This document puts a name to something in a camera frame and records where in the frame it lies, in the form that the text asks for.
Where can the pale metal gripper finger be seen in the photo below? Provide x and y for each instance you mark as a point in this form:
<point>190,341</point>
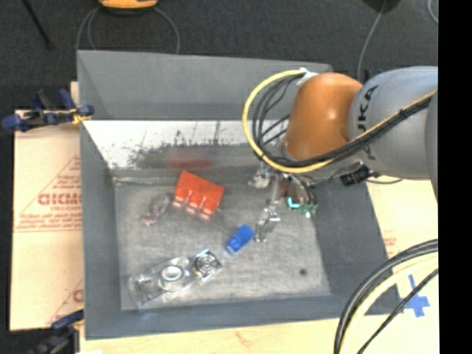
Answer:
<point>269,224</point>
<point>261,224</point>

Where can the blue toy block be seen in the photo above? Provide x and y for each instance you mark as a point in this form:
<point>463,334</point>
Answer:
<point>239,240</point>

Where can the grey metal bin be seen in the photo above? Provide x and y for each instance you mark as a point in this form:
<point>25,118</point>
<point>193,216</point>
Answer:
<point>258,275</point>

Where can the clear round glass thing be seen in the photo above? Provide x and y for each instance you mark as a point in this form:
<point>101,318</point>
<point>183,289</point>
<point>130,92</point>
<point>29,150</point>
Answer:
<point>206,264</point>

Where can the red box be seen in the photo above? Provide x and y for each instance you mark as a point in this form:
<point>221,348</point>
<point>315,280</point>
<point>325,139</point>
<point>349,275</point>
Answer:
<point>197,194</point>

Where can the cardboard board with red print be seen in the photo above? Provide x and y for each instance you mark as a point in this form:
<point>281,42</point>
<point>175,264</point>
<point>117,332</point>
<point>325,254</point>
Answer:
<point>44,234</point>

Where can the black cylinder on white bracket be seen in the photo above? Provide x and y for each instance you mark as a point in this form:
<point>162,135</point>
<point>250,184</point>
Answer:
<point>354,177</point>

